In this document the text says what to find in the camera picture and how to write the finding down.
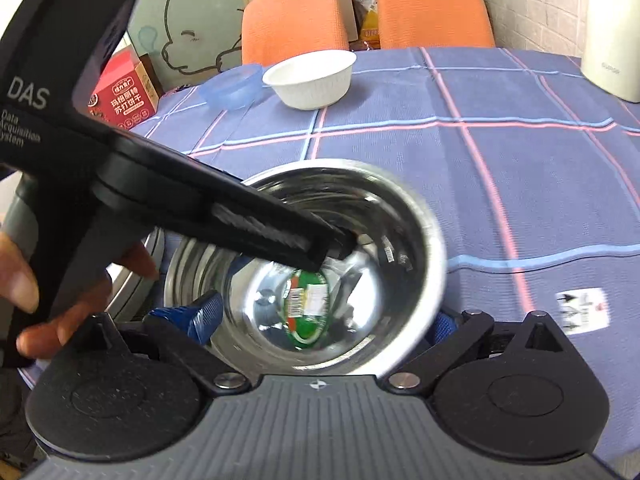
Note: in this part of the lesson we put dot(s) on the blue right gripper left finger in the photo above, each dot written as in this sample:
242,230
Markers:
199,320

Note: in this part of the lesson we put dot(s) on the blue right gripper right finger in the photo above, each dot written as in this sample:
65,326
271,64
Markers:
443,326

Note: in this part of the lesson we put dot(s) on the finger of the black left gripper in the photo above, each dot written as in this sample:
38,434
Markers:
260,225

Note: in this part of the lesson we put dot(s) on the stainless steel bowl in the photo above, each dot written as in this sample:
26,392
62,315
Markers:
358,315

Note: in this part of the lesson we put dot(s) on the blue translucent plastic bowl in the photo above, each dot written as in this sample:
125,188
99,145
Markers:
233,89

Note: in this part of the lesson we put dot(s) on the white paper bowl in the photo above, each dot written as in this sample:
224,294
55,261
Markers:
312,80

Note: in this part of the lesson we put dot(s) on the red cracker box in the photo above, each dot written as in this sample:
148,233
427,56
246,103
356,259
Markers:
124,96

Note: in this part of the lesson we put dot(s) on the white tablecloth label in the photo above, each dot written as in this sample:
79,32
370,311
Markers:
583,310

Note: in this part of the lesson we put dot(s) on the plaid blue tablecloth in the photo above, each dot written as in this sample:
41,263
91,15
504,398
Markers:
531,170

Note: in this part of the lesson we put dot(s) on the left orange chair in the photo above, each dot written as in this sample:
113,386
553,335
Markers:
275,30

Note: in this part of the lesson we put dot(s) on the orange chair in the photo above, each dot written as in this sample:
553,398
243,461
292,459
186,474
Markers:
434,23
275,30

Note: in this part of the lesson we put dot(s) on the rabbit drawing board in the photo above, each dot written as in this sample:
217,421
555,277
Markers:
188,41

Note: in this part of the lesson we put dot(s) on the yellow snack bag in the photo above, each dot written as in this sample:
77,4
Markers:
366,2

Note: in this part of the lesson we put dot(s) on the right orange chair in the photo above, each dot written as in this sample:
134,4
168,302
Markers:
434,23

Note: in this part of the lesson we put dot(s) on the white thermos jug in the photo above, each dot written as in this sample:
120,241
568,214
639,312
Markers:
611,52

